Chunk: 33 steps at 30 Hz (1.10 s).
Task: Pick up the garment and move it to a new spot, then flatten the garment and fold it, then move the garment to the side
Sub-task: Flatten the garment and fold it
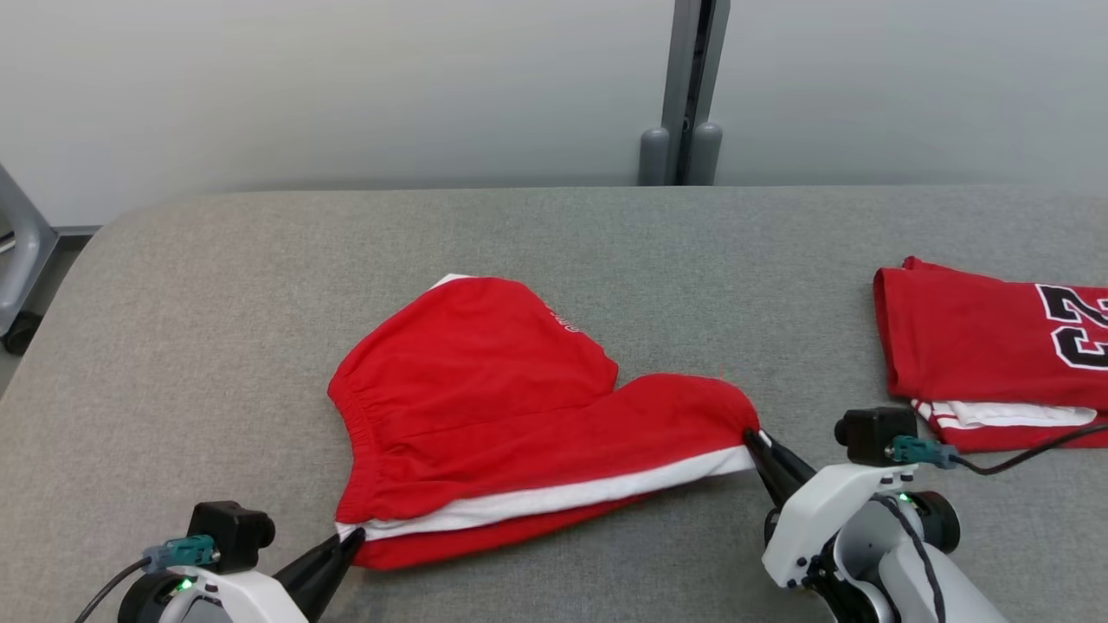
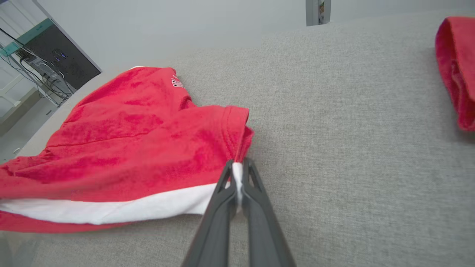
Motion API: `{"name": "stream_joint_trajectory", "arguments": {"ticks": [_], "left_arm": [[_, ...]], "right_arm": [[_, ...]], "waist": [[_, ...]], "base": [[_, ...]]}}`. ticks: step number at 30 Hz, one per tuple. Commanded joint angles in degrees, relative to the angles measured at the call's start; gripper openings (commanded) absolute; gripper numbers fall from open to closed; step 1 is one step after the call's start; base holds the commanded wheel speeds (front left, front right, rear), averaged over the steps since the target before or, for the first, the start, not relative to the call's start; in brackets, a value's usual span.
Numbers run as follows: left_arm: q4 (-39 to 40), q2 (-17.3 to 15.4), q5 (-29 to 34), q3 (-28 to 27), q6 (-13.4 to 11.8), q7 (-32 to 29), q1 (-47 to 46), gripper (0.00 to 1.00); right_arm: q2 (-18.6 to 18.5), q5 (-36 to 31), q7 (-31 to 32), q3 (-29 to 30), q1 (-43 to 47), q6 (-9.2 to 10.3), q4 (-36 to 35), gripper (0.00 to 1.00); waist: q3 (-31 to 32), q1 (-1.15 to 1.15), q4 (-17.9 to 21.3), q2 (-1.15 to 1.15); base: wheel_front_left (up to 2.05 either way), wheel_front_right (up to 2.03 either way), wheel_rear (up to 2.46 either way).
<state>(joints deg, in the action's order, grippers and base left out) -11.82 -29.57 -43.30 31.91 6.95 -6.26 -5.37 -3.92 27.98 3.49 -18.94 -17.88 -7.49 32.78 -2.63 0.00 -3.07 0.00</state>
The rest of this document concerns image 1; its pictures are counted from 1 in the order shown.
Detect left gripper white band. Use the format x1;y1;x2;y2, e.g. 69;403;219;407
116;527;368;623

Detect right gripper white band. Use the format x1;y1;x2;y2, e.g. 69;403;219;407
742;427;919;600

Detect red basketball jersey number 23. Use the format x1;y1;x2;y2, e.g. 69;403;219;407
872;255;1108;454

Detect red shorts with white stripe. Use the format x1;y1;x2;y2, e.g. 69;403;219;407
326;273;764;571

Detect black caster wheel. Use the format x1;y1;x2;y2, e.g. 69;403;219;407
0;310;43;356

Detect right camera cable teal connector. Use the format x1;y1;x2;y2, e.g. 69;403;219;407
889;421;1108;478

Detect camera cable teal connector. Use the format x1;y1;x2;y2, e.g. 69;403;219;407
889;421;1108;478
73;534;219;623

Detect left camera cable teal connector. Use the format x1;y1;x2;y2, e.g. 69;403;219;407
73;534;219;623

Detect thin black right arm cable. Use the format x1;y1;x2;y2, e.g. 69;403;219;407
873;491;943;623

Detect grey wall partition post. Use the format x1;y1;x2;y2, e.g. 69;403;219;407
638;0;732;188

